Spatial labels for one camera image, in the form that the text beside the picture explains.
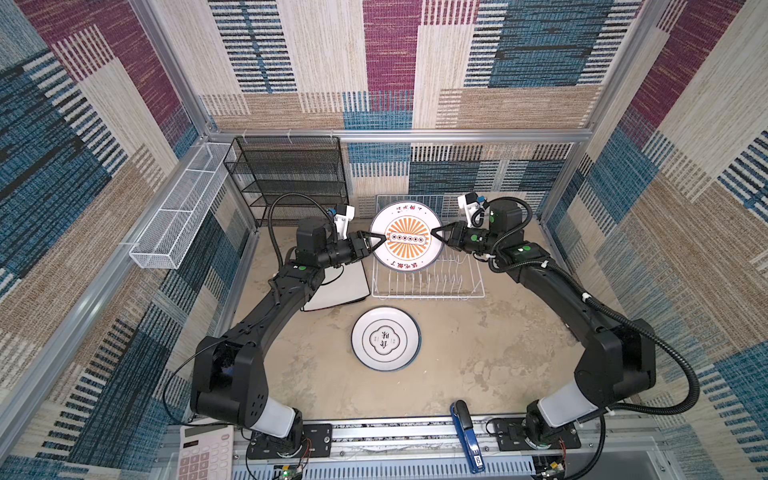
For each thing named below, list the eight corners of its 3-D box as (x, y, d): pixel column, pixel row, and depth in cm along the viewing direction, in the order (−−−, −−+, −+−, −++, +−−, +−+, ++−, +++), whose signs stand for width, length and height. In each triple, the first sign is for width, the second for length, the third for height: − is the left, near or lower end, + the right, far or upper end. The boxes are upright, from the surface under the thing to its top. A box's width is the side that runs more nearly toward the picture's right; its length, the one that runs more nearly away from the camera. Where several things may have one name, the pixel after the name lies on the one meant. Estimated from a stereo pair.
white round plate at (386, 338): (350, 371, 85) (349, 367, 83) (355, 311, 97) (354, 306, 94) (422, 371, 85) (423, 367, 82) (418, 311, 97) (418, 306, 94)
